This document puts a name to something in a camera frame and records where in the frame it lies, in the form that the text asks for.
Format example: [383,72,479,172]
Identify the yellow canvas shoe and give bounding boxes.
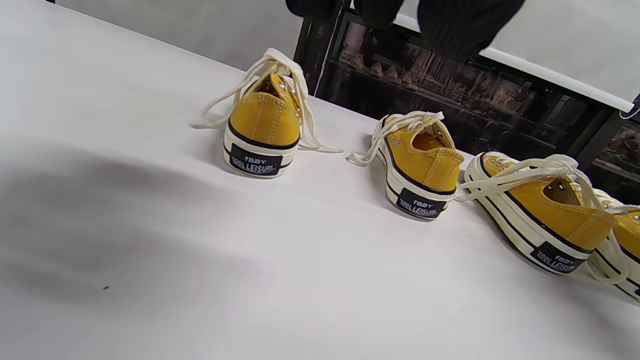
[375,114,466,222]
[222,72,303,179]
[587,189,640,305]
[464,151,618,276]

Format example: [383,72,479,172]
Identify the black window post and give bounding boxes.
[565,107,631,161]
[292,0,351,96]

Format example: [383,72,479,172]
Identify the white blind cord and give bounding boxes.
[619,92,640,121]

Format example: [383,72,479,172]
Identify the white roller blind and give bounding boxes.
[55,0,306,71]
[395,0,640,113]

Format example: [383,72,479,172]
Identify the person's left hand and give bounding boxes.
[285,0,526,62]

